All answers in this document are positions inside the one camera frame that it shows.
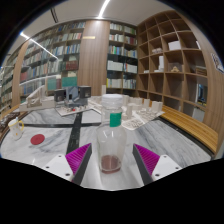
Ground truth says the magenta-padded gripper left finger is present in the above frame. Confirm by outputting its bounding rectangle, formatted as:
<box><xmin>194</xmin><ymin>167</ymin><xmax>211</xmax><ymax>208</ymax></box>
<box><xmin>40</xmin><ymin>142</ymin><xmax>93</xmax><ymax>186</ymax></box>

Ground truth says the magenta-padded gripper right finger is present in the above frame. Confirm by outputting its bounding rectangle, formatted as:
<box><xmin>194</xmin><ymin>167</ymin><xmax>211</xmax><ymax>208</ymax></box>
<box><xmin>132</xmin><ymin>143</ymin><xmax>184</xmax><ymax>186</ymax></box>

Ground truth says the clear bottle with green label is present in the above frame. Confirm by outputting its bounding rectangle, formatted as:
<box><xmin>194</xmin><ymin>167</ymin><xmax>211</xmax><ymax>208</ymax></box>
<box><xmin>95</xmin><ymin>93</ymin><xmax>128</xmax><ymax>175</ymax></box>

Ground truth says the flat round red coaster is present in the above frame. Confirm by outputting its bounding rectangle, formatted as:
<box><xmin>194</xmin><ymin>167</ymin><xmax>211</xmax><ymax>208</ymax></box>
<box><xmin>30</xmin><ymin>133</ymin><xmax>46</xmax><ymax>146</ymax></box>

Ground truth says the dark grey building model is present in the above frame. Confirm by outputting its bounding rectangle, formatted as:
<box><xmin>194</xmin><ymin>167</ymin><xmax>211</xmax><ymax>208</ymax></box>
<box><xmin>53</xmin><ymin>85</ymin><xmax>98</xmax><ymax>118</ymax></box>

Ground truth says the white architectural model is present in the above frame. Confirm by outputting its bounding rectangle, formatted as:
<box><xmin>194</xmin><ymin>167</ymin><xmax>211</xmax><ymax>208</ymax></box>
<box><xmin>19</xmin><ymin>84</ymin><xmax>56</xmax><ymax>113</ymax></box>

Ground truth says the brown model on wooden board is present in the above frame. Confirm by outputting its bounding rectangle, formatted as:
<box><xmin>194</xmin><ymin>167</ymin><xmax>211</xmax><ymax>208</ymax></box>
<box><xmin>0</xmin><ymin>111</ymin><xmax>21</xmax><ymax>132</ymax></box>

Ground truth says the wooden cubby shelf unit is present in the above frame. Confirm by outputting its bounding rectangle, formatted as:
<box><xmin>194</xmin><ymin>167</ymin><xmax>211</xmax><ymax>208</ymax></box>
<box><xmin>136</xmin><ymin>9</ymin><xmax>209</xmax><ymax>118</ymax></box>

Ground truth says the tall bookshelf with books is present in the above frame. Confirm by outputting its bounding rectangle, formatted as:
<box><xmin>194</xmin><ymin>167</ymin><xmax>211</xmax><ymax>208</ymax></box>
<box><xmin>105</xmin><ymin>21</ymin><xmax>139</xmax><ymax>98</ymax></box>
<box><xmin>18</xmin><ymin>20</ymin><xmax>87</xmax><ymax>101</ymax></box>
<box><xmin>0</xmin><ymin>54</ymin><xmax>18</xmax><ymax>114</ymax></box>

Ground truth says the ceiling light strip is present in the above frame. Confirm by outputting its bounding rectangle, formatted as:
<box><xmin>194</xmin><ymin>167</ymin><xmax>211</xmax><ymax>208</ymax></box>
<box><xmin>97</xmin><ymin>0</ymin><xmax>111</xmax><ymax>20</ymax></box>

